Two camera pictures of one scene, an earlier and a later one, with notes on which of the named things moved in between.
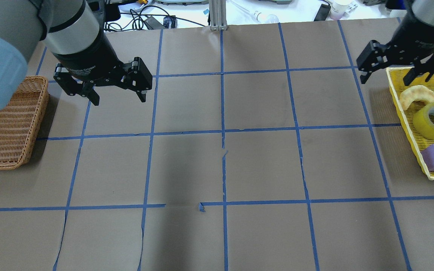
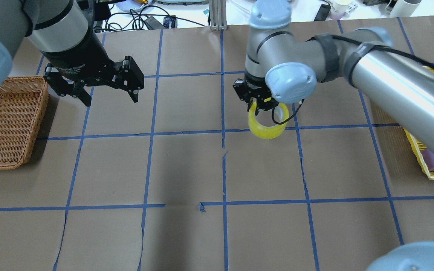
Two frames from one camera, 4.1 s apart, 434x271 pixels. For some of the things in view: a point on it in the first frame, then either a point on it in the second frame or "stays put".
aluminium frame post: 218,13 stays put
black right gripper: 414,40 -> 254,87
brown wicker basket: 3,139 stays put
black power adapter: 153,24 stays put
